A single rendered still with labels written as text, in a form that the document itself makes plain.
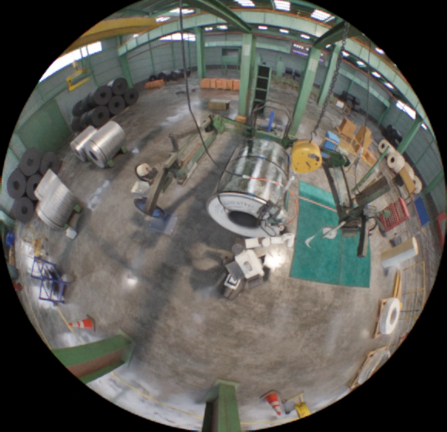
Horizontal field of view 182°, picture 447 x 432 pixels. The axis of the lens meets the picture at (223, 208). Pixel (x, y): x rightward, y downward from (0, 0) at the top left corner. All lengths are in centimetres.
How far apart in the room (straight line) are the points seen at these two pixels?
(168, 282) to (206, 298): 76
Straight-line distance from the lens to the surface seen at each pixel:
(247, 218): 234
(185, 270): 269
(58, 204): 505
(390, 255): 538
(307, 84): 557
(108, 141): 537
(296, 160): 89
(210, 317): 270
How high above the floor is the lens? 260
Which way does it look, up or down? 60 degrees down
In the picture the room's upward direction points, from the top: 1 degrees clockwise
